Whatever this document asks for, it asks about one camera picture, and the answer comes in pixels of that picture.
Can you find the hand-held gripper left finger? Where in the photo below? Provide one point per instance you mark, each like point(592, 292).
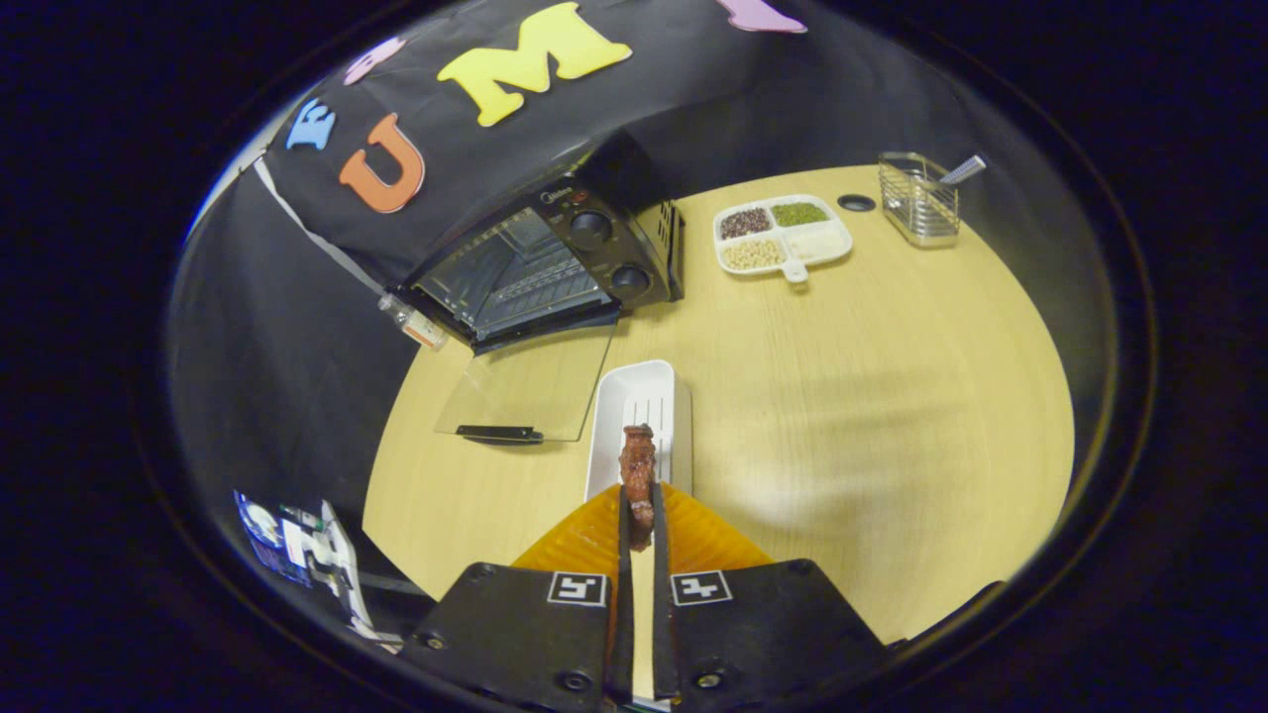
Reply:
point(625, 614)

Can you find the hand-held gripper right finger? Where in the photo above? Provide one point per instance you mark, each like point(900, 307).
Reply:
point(661, 634)

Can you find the brown grilled meat slice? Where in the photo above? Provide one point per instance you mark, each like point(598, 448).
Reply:
point(639, 475)

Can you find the black toaster oven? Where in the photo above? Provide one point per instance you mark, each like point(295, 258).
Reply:
point(594, 233)

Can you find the white ribbed food tray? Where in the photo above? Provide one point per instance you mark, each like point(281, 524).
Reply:
point(634, 391)

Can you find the white blue printed object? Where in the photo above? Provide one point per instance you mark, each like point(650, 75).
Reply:
point(297, 545)

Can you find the clear bottle orange label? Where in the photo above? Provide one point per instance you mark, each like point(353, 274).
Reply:
point(421, 327)

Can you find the white divided grain tray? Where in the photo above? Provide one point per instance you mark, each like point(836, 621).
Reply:
point(783, 238)

